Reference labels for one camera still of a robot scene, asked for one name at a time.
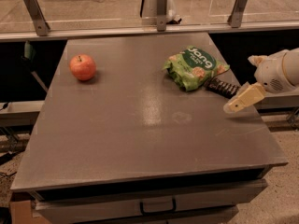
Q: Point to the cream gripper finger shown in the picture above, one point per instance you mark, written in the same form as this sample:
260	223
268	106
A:
256	59
247	95

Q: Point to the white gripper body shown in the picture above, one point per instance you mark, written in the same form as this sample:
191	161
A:
269	73

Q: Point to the black rxbar chocolate bar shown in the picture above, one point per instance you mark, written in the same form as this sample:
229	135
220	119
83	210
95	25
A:
222	88

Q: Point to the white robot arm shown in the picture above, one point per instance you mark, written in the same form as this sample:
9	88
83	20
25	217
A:
275	73

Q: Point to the green rice chip bag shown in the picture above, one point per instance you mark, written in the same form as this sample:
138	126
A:
192	67

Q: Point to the metal railing bar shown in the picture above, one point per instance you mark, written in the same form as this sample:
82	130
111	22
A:
170	29

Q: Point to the red apple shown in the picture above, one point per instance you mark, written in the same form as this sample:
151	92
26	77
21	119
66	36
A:
82	67

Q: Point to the right metal bracket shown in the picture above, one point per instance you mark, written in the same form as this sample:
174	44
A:
236	17

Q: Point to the metal bracket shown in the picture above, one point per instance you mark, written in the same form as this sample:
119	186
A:
37	17
161	15
236	17

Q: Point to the grey drawer with black handle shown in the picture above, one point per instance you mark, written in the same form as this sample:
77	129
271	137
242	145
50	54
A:
204	204

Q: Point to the middle metal bracket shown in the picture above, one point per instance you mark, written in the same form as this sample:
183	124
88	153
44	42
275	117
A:
161	15

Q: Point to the left metal bracket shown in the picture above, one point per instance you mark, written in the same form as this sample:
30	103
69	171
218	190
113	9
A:
37	17

